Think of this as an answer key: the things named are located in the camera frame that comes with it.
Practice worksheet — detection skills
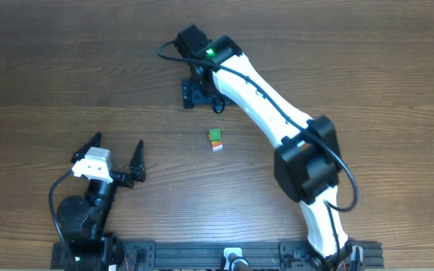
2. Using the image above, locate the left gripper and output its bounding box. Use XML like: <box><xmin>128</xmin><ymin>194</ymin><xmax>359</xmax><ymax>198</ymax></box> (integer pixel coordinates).
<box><xmin>70</xmin><ymin>131</ymin><xmax>148</xmax><ymax>190</ymax></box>

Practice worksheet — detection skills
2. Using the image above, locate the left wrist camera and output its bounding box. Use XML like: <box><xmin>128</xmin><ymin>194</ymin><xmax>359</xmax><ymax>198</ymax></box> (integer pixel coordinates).
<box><xmin>70</xmin><ymin>146</ymin><xmax>114</xmax><ymax>184</ymax></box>

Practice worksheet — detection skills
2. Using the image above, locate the mounting rail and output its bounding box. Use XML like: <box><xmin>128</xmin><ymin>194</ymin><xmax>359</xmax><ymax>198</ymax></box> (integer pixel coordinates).
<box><xmin>50</xmin><ymin>239</ymin><xmax>385</xmax><ymax>271</ymax></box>

